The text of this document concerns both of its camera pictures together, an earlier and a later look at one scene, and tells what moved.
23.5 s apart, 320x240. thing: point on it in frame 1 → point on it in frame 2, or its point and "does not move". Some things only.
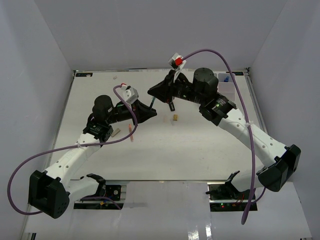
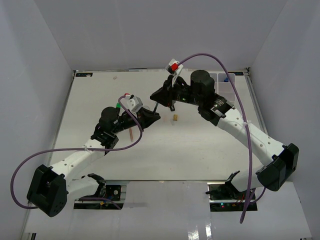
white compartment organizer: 226,87 does not move
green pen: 152,103 → 156,107
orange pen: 130,130 does not move
